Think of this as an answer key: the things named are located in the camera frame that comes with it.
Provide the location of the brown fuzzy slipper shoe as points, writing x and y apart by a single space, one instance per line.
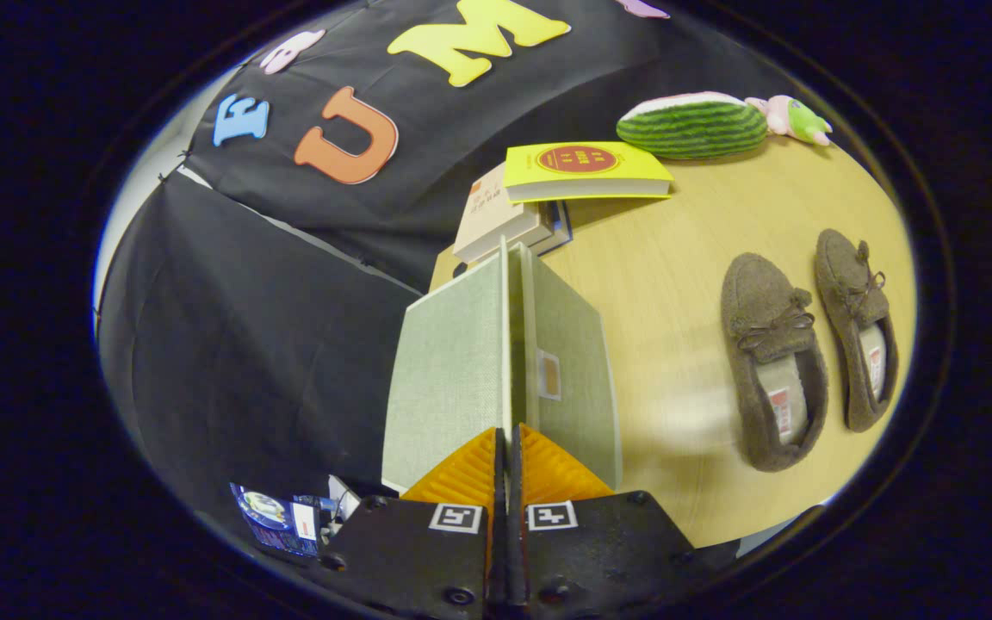
840 275
763 301

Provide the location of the blue printed packet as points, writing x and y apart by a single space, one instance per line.
276 517

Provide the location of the watermelon slice plush cushion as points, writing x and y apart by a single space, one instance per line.
694 129

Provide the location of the beige book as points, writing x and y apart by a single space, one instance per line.
492 220

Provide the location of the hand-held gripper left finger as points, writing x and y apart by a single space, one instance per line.
427 560

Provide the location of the pale green fabric storage box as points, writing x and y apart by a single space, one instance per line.
453 370

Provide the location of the yellow book with red emblem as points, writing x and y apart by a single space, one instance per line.
582 168

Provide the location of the pink and green plush toy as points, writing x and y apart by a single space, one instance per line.
797 120

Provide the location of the black backdrop cloth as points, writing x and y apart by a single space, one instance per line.
272 344

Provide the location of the white paper box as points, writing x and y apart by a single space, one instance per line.
345 499

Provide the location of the white book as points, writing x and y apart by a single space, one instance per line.
548 226

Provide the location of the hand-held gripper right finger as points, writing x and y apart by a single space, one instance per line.
599 560

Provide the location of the blue book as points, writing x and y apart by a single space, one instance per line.
565 226

